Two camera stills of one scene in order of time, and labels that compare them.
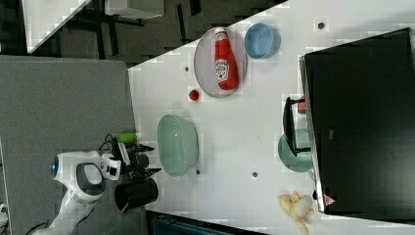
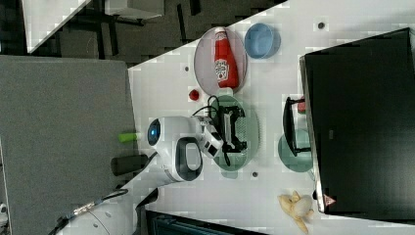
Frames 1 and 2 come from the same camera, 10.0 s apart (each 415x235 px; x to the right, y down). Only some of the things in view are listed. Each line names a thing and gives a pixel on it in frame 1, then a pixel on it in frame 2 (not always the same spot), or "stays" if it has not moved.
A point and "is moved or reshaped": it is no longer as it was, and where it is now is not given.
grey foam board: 52,105 stays
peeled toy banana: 299,207 stays
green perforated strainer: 178,143 is moved or reshaped
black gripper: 136,164 to 226,117
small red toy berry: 194,95 stays
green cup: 302,161 stays
